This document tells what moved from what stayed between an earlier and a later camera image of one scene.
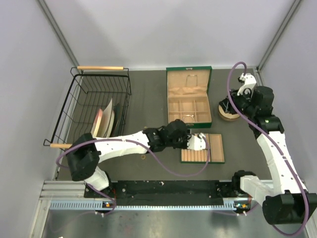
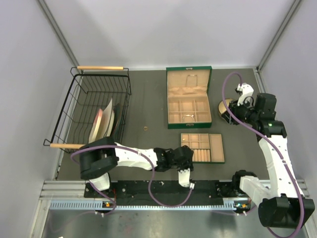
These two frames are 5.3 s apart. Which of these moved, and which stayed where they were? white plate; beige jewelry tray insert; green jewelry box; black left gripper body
Moved: black left gripper body
Stayed: green jewelry box; beige jewelry tray insert; white plate
